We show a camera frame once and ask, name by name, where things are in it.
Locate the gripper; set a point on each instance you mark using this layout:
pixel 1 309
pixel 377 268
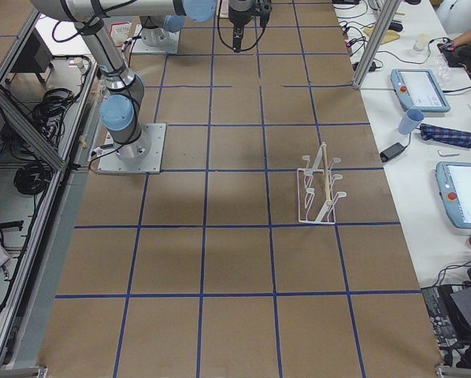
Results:
pixel 239 16

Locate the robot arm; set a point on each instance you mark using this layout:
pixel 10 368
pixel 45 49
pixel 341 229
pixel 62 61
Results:
pixel 119 113
pixel 157 29

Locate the white cup rack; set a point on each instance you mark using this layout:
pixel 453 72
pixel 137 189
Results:
pixel 317 198

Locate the blue cup on desk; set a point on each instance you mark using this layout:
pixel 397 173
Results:
pixel 411 120

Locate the person hand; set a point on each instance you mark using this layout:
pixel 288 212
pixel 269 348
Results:
pixel 469 37

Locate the teach pendant far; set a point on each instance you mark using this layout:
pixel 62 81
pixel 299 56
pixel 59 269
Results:
pixel 419 89

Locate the teach pendant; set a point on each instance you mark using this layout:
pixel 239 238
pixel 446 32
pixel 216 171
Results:
pixel 454 183
pixel 419 89

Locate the blue plaid pouch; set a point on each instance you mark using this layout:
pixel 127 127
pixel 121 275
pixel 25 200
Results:
pixel 447 136

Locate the teach pendant near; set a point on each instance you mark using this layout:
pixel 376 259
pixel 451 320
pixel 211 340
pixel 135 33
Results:
pixel 454 183

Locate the black laptop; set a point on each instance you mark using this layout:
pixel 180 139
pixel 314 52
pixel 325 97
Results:
pixel 449 310

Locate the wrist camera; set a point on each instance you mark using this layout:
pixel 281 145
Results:
pixel 263 11

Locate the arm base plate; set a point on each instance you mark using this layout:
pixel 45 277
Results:
pixel 143 156
pixel 169 46

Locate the aluminium frame post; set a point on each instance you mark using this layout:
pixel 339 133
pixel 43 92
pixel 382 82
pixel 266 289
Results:
pixel 381 26

